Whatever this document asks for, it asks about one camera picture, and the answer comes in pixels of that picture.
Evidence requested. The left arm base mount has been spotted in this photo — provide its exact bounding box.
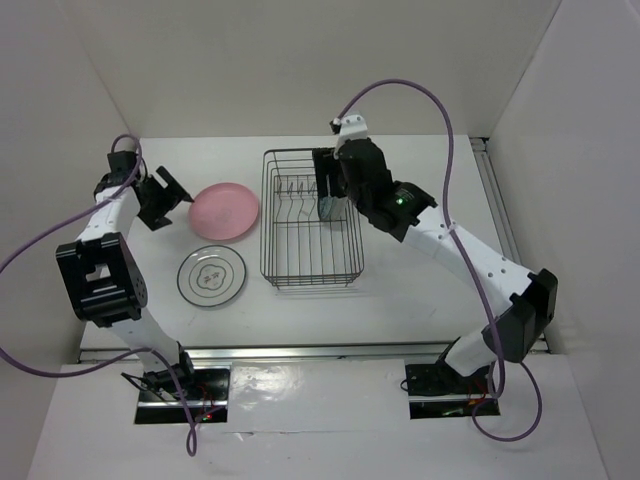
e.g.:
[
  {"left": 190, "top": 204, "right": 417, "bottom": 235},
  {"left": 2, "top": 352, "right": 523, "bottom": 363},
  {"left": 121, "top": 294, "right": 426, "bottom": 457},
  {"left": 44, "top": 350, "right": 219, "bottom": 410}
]
[{"left": 121, "top": 366, "right": 231, "bottom": 425}]

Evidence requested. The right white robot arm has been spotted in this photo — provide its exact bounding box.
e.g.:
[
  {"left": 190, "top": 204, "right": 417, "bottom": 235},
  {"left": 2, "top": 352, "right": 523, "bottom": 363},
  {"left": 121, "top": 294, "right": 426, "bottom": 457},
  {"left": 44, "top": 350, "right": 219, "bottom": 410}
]
[{"left": 312, "top": 138, "right": 558, "bottom": 392}]

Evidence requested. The pink plastic plate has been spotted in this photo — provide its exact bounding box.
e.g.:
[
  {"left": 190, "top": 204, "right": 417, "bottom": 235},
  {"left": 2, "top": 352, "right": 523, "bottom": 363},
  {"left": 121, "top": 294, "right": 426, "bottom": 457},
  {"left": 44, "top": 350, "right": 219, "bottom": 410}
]
[{"left": 188, "top": 182, "right": 260, "bottom": 241}]

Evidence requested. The blue floral ceramic plate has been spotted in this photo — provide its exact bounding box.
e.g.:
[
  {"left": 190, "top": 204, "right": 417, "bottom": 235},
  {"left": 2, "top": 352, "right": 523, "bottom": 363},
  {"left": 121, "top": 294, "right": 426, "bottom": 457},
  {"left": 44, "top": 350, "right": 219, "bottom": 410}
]
[{"left": 317, "top": 196, "right": 334, "bottom": 222}]

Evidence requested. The aluminium front rail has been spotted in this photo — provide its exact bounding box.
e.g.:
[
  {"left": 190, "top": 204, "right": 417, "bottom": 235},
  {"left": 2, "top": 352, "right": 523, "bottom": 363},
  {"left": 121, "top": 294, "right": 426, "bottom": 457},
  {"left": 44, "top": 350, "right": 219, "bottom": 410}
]
[{"left": 77, "top": 341, "right": 549, "bottom": 366}]

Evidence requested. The metal wire dish rack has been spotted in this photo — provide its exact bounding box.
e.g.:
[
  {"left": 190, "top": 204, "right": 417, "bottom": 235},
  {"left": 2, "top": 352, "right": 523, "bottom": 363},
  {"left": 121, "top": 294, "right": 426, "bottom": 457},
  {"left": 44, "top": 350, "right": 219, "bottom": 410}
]
[{"left": 260, "top": 148, "right": 364, "bottom": 290}]

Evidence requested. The aluminium side rail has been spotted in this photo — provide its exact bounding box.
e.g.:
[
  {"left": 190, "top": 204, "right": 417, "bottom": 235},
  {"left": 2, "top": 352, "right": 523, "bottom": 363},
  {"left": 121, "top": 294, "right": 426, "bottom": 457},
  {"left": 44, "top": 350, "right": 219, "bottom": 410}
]
[{"left": 469, "top": 135, "right": 549, "bottom": 354}]

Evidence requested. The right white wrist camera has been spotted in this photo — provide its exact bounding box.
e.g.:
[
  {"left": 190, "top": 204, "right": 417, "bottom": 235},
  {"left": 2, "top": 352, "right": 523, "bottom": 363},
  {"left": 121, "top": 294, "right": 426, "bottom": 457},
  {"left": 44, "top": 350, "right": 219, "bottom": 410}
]
[{"left": 330, "top": 112, "right": 369, "bottom": 156}]

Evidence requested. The white plate with dark rim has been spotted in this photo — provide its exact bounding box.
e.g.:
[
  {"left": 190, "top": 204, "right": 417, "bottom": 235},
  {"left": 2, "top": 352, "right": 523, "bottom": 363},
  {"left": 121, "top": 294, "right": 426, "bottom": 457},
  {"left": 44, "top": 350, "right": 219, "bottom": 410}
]
[{"left": 176, "top": 245, "right": 247, "bottom": 308}]

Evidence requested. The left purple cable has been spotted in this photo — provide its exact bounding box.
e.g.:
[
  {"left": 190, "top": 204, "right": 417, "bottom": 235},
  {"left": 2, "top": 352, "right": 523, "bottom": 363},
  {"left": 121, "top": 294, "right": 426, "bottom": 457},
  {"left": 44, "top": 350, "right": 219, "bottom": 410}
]
[{"left": 0, "top": 134, "right": 230, "bottom": 457}]

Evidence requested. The clear glass plate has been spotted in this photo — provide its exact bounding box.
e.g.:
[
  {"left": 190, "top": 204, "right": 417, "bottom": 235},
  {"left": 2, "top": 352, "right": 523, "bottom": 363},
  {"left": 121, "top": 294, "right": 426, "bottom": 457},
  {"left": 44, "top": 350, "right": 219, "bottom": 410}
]
[{"left": 330, "top": 197, "right": 348, "bottom": 221}]

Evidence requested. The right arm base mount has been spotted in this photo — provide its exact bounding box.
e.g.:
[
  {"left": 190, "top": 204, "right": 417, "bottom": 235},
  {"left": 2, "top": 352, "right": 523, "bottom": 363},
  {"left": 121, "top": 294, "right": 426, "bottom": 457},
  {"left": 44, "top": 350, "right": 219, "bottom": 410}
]
[{"left": 399, "top": 363, "right": 500, "bottom": 420}]

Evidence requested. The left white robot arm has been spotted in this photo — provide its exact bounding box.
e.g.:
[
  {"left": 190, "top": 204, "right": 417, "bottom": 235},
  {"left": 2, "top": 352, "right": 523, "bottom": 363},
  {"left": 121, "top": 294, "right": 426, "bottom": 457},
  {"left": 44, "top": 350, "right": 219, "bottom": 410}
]
[{"left": 56, "top": 150, "right": 198, "bottom": 399}]

